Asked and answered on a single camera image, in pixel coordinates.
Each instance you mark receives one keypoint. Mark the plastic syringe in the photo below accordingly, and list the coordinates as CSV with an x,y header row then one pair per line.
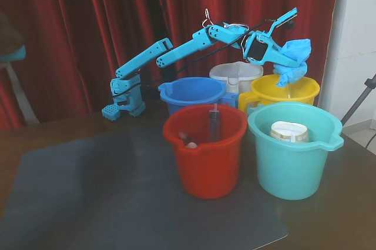
x,y
214,126

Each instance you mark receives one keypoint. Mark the wrist camera on teal mount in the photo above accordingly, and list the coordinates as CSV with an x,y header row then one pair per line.
x,y
283,19

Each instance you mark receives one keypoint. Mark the black tripod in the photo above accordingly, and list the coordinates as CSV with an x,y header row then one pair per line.
x,y
359,98

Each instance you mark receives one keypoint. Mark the teal plastic bucket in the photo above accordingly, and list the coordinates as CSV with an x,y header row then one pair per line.
x,y
288,170

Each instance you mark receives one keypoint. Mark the teal plastic object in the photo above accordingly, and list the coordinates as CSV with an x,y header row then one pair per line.
x,y
14,54

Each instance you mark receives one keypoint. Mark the teal gripper with motor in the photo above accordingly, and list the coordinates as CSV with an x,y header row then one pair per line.
x,y
271,52

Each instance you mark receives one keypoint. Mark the grey metal pole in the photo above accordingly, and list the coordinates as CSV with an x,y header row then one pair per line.
x,y
22,93

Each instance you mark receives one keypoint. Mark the blue disposable cap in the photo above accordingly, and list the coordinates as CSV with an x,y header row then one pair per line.
x,y
296,48

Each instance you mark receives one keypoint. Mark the pink cotton ball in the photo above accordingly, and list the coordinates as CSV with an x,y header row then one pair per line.
x,y
192,144

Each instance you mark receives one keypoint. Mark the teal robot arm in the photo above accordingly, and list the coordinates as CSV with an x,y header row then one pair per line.
x,y
182,48

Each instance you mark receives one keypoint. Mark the blue plastic bucket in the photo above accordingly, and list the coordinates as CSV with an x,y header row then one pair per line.
x,y
191,97

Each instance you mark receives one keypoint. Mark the yellow plastic bucket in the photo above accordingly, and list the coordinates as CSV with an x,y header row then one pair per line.
x,y
308,98

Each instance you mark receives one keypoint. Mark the red curtain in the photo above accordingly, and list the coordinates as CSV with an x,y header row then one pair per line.
x,y
88,11

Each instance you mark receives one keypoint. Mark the red plastic bucket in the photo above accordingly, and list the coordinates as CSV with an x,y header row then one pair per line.
x,y
205,167

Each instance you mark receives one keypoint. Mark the dark grey mat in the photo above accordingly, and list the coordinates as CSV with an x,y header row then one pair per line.
x,y
88,188

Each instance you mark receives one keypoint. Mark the white plastic bucket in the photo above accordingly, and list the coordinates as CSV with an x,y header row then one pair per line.
x,y
223,73

